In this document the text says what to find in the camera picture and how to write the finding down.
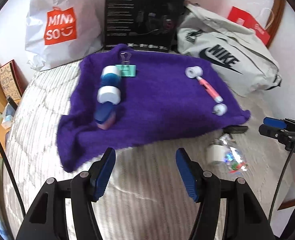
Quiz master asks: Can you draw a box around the clear candy bottle watermelon label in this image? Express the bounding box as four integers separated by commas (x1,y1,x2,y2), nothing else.
219,133,248,173

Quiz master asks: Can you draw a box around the small white cap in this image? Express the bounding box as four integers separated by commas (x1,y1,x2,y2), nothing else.
212,103,227,116

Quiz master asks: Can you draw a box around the white usb charger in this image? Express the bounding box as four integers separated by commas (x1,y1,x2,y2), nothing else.
206,144,227,164

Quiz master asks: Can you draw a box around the pink white pen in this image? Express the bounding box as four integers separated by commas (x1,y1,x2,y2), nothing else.
196,76,223,103

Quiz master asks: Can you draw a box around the white tape roll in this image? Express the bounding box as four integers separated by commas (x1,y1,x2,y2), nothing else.
185,66,203,79

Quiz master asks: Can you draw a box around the blue pink eraser case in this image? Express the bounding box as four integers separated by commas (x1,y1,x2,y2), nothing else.
94,102,116,130

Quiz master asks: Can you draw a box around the blue white cylinder bottle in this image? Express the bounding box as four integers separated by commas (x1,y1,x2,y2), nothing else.
97,65,121,105

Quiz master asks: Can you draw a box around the green binder clip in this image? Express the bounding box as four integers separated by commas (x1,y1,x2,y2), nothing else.
115,52,136,77

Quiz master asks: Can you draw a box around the grey Nike bag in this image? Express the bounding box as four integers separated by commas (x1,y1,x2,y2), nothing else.
177,3,282,97

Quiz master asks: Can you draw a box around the tissue pack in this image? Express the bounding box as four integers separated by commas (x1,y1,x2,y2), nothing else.
1,103,16,129

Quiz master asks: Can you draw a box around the small red paper bag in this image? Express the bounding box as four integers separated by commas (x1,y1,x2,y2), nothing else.
228,7,270,45

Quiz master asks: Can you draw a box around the wooden headboard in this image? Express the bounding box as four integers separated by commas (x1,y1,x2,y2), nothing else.
266,0,286,48

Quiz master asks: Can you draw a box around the patterned book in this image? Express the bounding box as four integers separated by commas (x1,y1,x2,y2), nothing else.
0,60,24,100

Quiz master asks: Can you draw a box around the purple towel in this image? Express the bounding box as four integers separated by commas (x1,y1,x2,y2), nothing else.
57,44,250,172

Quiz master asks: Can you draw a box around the black Hecate headset box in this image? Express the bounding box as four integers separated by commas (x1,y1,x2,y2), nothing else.
104,0,184,53

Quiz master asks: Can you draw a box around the white Miniso shopping bag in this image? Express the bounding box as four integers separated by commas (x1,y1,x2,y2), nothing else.
25,0,105,71

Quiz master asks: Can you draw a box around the black cable right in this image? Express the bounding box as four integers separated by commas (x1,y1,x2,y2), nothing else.
267,108,295,224

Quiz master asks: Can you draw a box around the black cable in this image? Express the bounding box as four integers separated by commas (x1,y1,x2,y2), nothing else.
0,122,27,218
267,108,295,224

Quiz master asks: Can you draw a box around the black cable left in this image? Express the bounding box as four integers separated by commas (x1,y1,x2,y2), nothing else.
0,122,27,218

